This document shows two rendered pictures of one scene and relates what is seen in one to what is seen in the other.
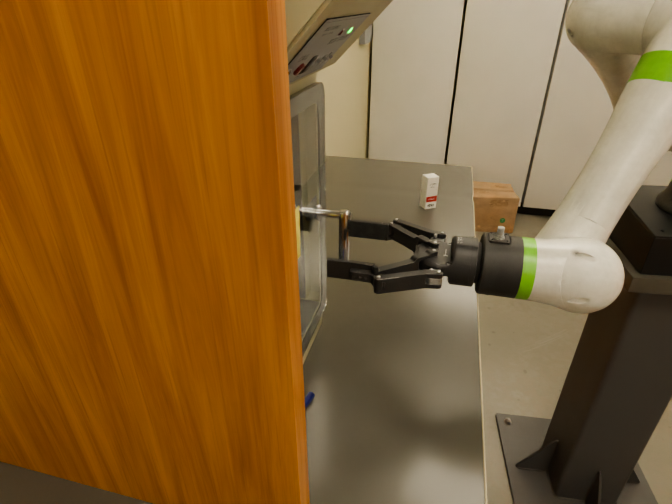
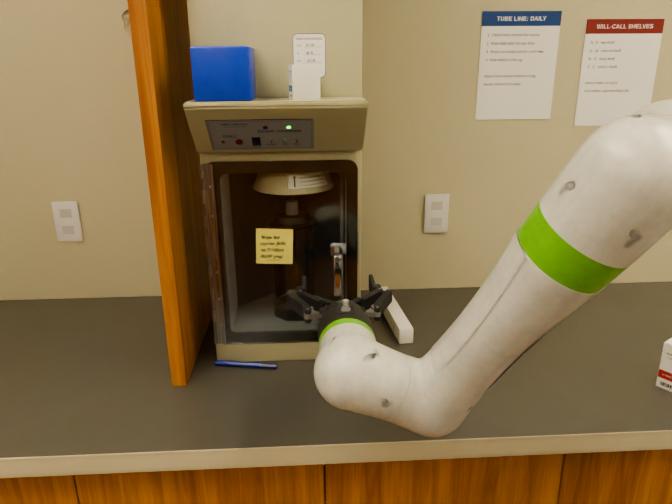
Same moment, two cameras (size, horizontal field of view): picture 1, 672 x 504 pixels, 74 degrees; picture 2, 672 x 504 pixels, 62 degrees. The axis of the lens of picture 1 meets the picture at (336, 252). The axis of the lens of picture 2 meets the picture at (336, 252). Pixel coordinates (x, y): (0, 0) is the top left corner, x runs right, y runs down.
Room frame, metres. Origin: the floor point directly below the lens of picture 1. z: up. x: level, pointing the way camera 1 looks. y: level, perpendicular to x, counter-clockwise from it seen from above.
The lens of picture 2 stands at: (0.31, -1.02, 1.57)
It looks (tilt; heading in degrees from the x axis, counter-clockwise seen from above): 19 degrees down; 73
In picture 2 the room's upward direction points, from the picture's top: straight up
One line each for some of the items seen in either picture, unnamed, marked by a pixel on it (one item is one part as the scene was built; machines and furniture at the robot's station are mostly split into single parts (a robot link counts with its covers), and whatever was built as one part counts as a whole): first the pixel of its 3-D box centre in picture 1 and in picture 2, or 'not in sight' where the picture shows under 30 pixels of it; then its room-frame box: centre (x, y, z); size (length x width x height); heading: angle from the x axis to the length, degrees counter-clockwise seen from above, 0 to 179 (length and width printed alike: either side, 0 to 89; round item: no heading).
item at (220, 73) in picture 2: not in sight; (225, 73); (0.43, 0.03, 1.56); 0.10 x 0.10 x 0.09; 76
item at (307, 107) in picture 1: (293, 250); (284, 256); (0.53, 0.06, 1.19); 0.30 x 0.01 x 0.40; 165
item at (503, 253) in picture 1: (495, 262); (345, 333); (0.57, -0.24, 1.15); 0.09 x 0.06 x 0.12; 166
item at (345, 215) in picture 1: (334, 234); (337, 271); (0.63, 0.00, 1.17); 0.05 x 0.03 x 0.10; 75
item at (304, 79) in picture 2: not in sight; (304, 81); (0.57, 0.00, 1.54); 0.05 x 0.05 x 0.06; 84
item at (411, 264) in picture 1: (405, 269); (316, 304); (0.56, -0.10, 1.15); 0.11 x 0.01 x 0.04; 117
